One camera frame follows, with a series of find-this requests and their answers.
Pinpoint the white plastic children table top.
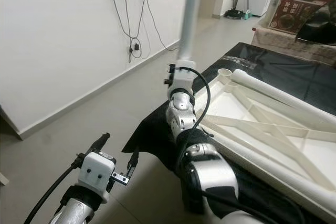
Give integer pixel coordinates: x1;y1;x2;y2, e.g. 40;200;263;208
194;67;336;219

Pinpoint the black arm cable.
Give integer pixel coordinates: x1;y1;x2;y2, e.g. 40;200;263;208
184;67;305;224
24;156;85;224

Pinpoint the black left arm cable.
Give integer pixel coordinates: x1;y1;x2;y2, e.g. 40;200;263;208
24;156;85;224

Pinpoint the clear tape strip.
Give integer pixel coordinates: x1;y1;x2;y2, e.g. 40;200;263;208
234;56;258;70

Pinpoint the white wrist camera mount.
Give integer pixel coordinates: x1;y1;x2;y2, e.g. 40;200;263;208
79;152;117;204
169;60;197;96

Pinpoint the orange lid storage box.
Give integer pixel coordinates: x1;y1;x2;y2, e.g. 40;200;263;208
268;0;336;35

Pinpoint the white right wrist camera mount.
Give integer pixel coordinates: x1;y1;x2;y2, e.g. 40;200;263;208
169;60;197;96

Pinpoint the long thin black wall cable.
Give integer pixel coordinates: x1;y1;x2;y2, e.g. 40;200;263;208
142;0;182;52

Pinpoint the black tablecloth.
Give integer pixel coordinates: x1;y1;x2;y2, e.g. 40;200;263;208
122;42;336;224

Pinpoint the looped black wall cable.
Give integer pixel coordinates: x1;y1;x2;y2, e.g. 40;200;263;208
110;0;145;63

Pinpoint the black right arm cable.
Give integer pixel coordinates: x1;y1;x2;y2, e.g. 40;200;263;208
184;67;305;224

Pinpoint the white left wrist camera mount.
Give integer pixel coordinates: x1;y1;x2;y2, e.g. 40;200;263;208
79;152;117;204

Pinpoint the beige patterned cloth cover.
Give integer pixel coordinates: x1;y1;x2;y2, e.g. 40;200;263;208
251;25;336;67

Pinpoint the black plastic bag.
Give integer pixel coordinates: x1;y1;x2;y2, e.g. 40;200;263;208
297;6;336;46

